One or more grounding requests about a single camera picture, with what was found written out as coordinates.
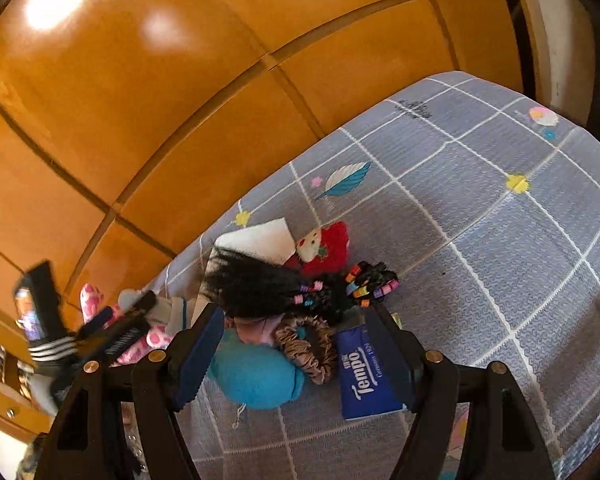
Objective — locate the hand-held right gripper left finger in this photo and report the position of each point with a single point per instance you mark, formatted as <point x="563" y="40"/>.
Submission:
<point x="200" y="360"/>

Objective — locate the white grey soft toy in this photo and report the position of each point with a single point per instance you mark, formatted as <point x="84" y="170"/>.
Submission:
<point x="172" y="310"/>

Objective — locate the white folded cloth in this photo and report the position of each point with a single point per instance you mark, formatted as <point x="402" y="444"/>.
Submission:
<point x="260" y="240"/>

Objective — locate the grey checked bed sheet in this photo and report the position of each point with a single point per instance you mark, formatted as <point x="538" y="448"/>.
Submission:
<point x="455" y="210"/>

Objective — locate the red plush toy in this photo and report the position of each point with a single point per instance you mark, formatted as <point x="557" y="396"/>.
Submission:
<point x="335" y="250"/>

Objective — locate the teal plush ball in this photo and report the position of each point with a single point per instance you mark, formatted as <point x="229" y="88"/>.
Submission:
<point x="255" y="370"/>

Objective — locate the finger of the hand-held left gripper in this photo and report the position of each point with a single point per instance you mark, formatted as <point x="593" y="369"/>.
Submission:
<point x="130" y="306"/>
<point x="122" y="341"/>

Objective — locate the pink spotted plush toy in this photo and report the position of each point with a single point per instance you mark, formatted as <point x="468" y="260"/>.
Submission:
<point x="91" y="300"/>

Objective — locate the wooden panelled wardrobe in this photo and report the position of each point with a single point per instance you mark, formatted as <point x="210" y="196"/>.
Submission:
<point x="180" y="85"/>

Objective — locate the black braided hair wig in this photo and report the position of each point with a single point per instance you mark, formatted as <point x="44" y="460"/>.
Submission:
<point x="250" y="285"/>

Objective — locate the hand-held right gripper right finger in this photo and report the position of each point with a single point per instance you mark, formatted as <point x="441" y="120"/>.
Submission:
<point x="390" y="355"/>

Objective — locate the brown satin scrunchie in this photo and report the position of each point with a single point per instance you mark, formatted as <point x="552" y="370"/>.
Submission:
<point x="320" y="360"/>

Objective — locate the blue tissue packet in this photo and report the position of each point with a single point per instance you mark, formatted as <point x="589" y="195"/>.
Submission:
<point x="365" y="385"/>

